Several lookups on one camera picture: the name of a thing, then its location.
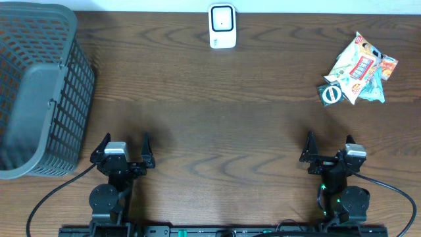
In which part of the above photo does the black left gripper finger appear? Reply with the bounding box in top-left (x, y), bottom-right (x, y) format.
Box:
top-left (141, 134), bottom-right (155, 169)
top-left (90, 133), bottom-right (111, 164)

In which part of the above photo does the round green label snack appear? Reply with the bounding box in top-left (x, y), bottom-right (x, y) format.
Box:
top-left (318, 81), bottom-right (343, 107)

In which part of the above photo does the teal snack pouch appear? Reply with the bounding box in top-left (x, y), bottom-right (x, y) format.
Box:
top-left (359, 68), bottom-right (385, 103)

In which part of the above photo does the yellow snack bag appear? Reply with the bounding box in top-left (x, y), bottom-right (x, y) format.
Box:
top-left (324, 32), bottom-right (384, 105)

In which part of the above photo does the orange tissue pack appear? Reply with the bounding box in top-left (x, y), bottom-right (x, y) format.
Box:
top-left (380, 55), bottom-right (399, 80)

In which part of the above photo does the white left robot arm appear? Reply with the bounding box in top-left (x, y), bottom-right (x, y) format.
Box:
top-left (89, 134), bottom-right (155, 225)

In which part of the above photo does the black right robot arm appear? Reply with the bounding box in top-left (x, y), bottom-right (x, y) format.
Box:
top-left (299, 132), bottom-right (370, 232)

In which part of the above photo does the white barcode scanner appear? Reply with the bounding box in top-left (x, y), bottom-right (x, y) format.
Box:
top-left (208, 3), bottom-right (237, 49)

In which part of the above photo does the grey plastic mesh basket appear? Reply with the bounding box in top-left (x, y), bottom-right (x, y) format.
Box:
top-left (1, 2), bottom-right (95, 180)

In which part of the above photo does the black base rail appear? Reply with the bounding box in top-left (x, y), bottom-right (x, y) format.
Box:
top-left (58, 225), bottom-right (388, 237)

